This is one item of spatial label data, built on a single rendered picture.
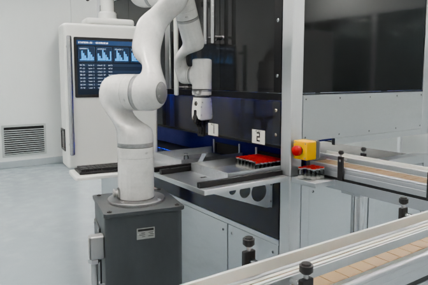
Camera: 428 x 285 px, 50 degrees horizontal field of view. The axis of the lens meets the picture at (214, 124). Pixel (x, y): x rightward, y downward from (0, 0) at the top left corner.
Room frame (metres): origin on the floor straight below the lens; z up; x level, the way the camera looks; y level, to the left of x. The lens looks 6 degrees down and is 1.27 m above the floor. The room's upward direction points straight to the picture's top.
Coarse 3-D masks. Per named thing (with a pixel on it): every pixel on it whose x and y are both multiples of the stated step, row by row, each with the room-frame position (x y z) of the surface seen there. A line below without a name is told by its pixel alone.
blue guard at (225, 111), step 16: (176, 96) 2.50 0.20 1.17; (192, 96) 2.36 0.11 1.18; (160, 112) 2.65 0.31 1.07; (176, 112) 2.50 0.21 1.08; (224, 112) 2.13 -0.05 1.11; (240, 112) 2.03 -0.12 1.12; (256, 112) 1.94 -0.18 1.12; (272, 112) 1.86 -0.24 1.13; (192, 128) 2.36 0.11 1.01; (224, 128) 2.13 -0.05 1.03; (240, 128) 2.03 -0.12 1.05; (256, 128) 1.94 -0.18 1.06; (272, 128) 1.86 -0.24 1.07
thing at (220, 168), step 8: (208, 160) 1.94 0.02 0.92; (216, 160) 1.96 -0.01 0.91; (224, 160) 1.98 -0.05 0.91; (232, 160) 2.01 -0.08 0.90; (192, 168) 1.88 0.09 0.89; (200, 168) 1.83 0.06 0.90; (208, 168) 1.78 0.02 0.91; (216, 168) 1.93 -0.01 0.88; (224, 168) 1.93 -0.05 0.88; (232, 168) 1.93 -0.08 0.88; (240, 168) 1.93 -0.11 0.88; (264, 168) 1.78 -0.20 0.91; (272, 168) 1.80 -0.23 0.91; (216, 176) 1.74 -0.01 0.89; (224, 176) 1.69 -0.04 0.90; (232, 176) 1.69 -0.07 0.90
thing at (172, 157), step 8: (160, 152) 2.18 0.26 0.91; (168, 152) 2.21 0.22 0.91; (176, 152) 2.23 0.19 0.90; (184, 152) 2.26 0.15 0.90; (192, 152) 2.29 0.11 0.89; (200, 152) 2.32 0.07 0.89; (208, 152) 2.34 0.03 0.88; (160, 160) 2.11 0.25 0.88; (168, 160) 2.05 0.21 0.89; (176, 160) 1.99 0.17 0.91; (184, 160) 1.96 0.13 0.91; (192, 160) 1.99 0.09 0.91
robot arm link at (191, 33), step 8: (184, 24) 1.81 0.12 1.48; (192, 24) 1.82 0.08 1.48; (200, 24) 1.86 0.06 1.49; (184, 32) 1.83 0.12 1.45; (192, 32) 1.83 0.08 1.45; (200, 32) 1.85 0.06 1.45; (184, 40) 1.86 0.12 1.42; (192, 40) 1.85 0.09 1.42; (200, 40) 1.86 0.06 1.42; (184, 48) 1.88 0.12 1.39; (192, 48) 1.86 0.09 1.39; (200, 48) 1.88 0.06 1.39; (176, 56) 1.92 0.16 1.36; (184, 56) 1.91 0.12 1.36; (176, 64) 1.94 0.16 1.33; (184, 64) 1.97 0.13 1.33; (176, 72) 1.96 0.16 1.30; (184, 72) 1.96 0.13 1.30; (184, 80) 1.97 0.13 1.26
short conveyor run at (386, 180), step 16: (320, 160) 1.86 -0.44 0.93; (336, 160) 1.85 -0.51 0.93; (352, 160) 1.69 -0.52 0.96; (368, 160) 1.64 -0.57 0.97; (384, 160) 1.65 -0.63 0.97; (336, 176) 1.72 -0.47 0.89; (352, 176) 1.66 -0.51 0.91; (368, 176) 1.60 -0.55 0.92; (384, 176) 1.55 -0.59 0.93; (400, 176) 1.55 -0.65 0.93; (416, 176) 1.55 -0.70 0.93; (352, 192) 1.65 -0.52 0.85; (368, 192) 1.60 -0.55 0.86; (384, 192) 1.54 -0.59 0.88; (400, 192) 1.50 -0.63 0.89; (416, 192) 1.45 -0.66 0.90; (416, 208) 1.45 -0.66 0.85
